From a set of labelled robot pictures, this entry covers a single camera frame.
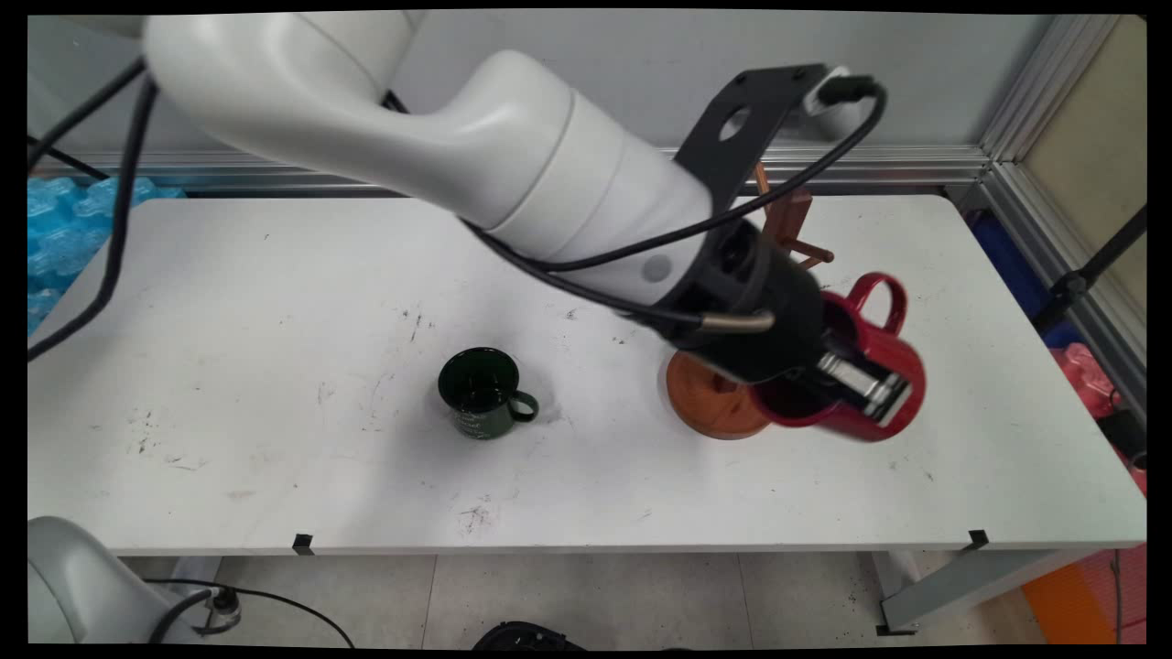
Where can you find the aluminium frame rail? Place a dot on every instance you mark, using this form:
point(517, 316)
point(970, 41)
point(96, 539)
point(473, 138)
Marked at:
point(1044, 119)

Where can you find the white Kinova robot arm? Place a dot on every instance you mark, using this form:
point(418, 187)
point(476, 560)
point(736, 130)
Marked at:
point(385, 119)

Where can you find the dark green mug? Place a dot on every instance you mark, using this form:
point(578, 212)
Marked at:
point(476, 394)

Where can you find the grey table leg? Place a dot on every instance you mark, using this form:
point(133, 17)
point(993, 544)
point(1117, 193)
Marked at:
point(971, 586)

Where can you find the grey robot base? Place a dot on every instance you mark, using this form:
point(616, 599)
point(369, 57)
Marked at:
point(82, 586)

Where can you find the brown wooden mug tree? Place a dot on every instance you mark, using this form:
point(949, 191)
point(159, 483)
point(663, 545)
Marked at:
point(714, 407)

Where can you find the black rounded floor object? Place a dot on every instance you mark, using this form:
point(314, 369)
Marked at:
point(526, 636)

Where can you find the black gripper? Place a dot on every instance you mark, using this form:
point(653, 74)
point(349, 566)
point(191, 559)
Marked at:
point(760, 311)

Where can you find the blue bubble wrap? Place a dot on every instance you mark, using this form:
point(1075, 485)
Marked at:
point(64, 238)

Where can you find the black tape marker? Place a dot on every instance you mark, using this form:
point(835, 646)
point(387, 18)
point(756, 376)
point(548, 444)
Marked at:
point(979, 539)
point(303, 544)

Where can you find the red ceramic mug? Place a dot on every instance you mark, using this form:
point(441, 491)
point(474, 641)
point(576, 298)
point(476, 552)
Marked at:
point(884, 366)

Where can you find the black tripod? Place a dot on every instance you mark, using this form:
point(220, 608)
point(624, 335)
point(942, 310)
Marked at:
point(1071, 284)

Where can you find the blue plastic crate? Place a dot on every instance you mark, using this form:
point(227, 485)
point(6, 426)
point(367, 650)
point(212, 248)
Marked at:
point(1007, 265)

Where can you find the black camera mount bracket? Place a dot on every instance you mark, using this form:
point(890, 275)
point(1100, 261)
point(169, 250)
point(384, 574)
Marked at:
point(732, 156)

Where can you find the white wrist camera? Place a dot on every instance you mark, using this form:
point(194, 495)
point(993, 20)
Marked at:
point(818, 101)

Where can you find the orange plastic box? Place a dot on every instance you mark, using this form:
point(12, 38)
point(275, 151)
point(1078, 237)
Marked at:
point(1080, 595)

